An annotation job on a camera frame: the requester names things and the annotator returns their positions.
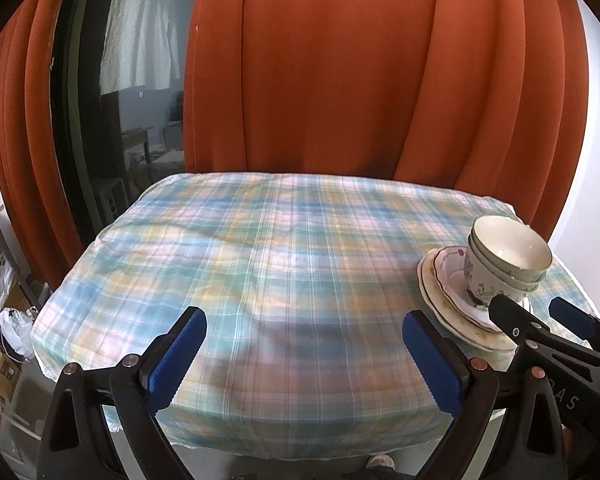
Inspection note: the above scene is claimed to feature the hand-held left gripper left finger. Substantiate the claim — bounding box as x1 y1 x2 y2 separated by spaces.
36 306 208 480

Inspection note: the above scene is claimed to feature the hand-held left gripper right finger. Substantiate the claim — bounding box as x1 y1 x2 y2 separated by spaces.
401 309 568 480

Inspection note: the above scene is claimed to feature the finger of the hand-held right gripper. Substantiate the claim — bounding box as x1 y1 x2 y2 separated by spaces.
549 296 600 361
487 294 588 368

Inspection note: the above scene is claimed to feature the large yellow floral plate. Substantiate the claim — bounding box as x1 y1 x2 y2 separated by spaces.
417 260 532 354

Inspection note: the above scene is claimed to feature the white bowl blue floral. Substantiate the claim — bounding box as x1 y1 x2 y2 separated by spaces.
468 215 554 277
467 240 548 287
462 247 542 308

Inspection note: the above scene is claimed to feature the medium yellow floral plate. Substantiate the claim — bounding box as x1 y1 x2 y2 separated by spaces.
419 254 513 343

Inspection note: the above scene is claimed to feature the small pink floral plate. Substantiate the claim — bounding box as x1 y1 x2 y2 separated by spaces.
431 245 506 335

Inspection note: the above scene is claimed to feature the blue plaid tablecloth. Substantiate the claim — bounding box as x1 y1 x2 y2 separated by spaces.
30 171 588 461

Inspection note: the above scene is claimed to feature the white plastic bag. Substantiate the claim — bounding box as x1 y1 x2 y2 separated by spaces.
0 307 37 358

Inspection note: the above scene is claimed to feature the cardboard box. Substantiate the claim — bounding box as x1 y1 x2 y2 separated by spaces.
0 330 23 401

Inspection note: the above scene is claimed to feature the dark glass window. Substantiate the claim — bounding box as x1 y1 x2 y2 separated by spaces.
50 0 203 246

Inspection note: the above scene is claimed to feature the narrow orange curtain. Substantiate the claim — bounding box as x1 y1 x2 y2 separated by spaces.
0 0 98 291

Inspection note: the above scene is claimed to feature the wide orange curtain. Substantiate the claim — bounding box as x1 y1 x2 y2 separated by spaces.
182 0 588 248

